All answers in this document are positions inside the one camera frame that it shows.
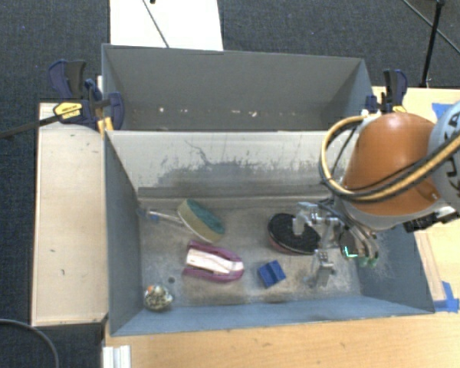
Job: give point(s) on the patterned small ball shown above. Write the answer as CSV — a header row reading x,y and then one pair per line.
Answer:
x,y
158,298

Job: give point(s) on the purple and white stapler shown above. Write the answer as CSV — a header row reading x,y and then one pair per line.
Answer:
x,y
214,263

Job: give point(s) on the pale wood board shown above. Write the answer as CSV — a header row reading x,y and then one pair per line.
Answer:
x,y
69,221

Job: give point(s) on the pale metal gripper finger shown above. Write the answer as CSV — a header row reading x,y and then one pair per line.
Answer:
x,y
324,272
299,226

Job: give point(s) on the black cylinder on white bracket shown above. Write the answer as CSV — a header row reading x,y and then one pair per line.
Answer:
x,y
425,222

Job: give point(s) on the blue block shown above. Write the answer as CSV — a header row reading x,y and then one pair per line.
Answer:
x,y
271,273

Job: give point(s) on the yellow and green sponge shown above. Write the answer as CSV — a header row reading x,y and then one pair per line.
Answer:
x,y
203,221

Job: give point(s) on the black and red round disc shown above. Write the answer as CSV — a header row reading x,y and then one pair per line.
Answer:
x,y
287,234

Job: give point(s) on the grey metal bin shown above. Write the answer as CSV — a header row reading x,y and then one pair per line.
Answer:
x,y
230,159

